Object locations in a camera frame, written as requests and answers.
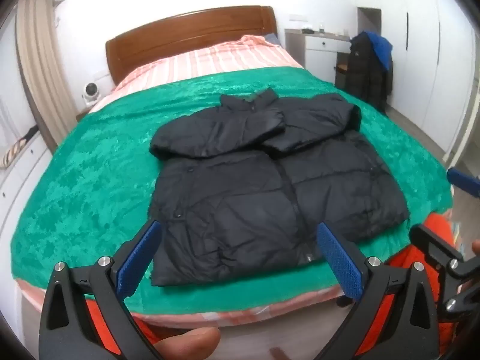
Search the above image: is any person's orange clothing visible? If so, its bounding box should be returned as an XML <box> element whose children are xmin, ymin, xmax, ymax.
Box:
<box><xmin>84</xmin><ymin>212</ymin><xmax>456</xmax><ymax>360</ymax></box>

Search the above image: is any beige curtain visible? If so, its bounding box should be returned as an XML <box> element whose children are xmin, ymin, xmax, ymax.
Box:
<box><xmin>15</xmin><ymin>0</ymin><xmax>69</xmax><ymax>147</ymax></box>

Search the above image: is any black puffer jacket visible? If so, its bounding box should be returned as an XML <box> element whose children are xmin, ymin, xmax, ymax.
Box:
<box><xmin>148</xmin><ymin>87</ymin><xmax>410</xmax><ymax>289</ymax></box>

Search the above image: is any wooden headboard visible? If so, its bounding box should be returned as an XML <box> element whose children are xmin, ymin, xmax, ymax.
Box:
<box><xmin>105</xmin><ymin>5</ymin><xmax>278</xmax><ymax>86</ymax></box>

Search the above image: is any person's left hand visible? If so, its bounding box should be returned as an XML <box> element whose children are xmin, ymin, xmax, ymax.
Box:
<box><xmin>155</xmin><ymin>326</ymin><xmax>289</xmax><ymax>360</ymax></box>

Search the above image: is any small white round fan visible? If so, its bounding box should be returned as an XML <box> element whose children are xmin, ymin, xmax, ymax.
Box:
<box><xmin>82</xmin><ymin>82</ymin><xmax>103</xmax><ymax>107</ymax></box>

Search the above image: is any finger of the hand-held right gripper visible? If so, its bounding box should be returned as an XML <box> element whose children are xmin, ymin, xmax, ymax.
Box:
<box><xmin>409</xmin><ymin>224</ymin><xmax>480</xmax><ymax>317</ymax></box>
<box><xmin>447</xmin><ymin>167</ymin><xmax>480</xmax><ymax>198</ymax></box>

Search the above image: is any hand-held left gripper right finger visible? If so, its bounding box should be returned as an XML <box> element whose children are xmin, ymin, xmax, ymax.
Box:
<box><xmin>313</xmin><ymin>222</ymin><xmax>440</xmax><ymax>360</ymax></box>

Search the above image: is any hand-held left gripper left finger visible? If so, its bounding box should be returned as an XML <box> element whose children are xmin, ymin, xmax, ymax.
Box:
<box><xmin>38</xmin><ymin>219</ymin><xmax>164</xmax><ymax>360</ymax></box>

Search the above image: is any blue garment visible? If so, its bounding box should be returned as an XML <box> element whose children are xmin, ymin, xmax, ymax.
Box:
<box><xmin>365</xmin><ymin>31</ymin><xmax>394</xmax><ymax>72</ymax></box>

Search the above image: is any green blanket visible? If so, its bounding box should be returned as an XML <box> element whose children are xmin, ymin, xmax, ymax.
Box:
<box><xmin>9</xmin><ymin>65</ymin><xmax>454</xmax><ymax>317</ymax></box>

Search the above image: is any dark hanging jacket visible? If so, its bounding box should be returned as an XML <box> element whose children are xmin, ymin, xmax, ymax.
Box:
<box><xmin>344</xmin><ymin>32</ymin><xmax>394</xmax><ymax>113</ymax></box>

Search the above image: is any dark flat item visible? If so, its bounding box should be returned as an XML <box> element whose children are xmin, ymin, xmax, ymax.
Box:
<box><xmin>22</xmin><ymin>124</ymin><xmax>40</xmax><ymax>144</ymax></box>

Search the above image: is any white desk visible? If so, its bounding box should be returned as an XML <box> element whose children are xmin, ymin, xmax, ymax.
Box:
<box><xmin>284</xmin><ymin>28</ymin><xmax>353</xmax><ymax>85</ymax></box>

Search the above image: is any striped cloth roll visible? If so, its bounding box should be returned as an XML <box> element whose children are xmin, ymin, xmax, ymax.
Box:
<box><xmin>0</xmin><ymin>138</ymin><xmax>28</xmax><ymax>169</ymax></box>

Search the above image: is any white wardrobe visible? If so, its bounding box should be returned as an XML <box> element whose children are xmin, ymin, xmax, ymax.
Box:
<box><xmin>390</xmin><ymin>0</ymin><xmax>480</xmax><ymax>152</ymax></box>

